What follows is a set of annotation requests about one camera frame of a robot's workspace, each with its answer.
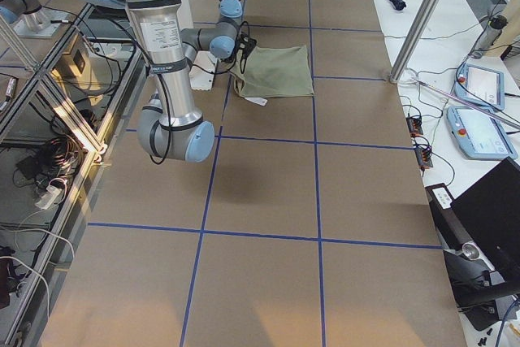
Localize olive green long-sleeve shirt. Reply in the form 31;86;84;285
231;46;314;98

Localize white paper price tag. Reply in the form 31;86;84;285
245;97;267;106

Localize orange circuit board far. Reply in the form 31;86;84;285
405;116;423;137

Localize orange circuit board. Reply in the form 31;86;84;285
414;144;433;171
405;116;423;137

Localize orange circuit board near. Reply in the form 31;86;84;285
414;144;433;171

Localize blue teach pendant far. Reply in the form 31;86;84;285
454;63;505;111

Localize blue teach pendant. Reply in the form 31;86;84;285
454;63;505;111
446;106;518;161

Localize grey water bottle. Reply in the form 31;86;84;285
469;15;508;59

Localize blue teach pendant near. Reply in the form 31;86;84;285
446;106;518;161

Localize black monitor and stand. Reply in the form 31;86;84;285
426;158;519;331

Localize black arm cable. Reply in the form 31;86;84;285
194;20;255;78

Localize aluminium truss frame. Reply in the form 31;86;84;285
1;5;141;346

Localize aluminium frame post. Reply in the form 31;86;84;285
389;0;440;84

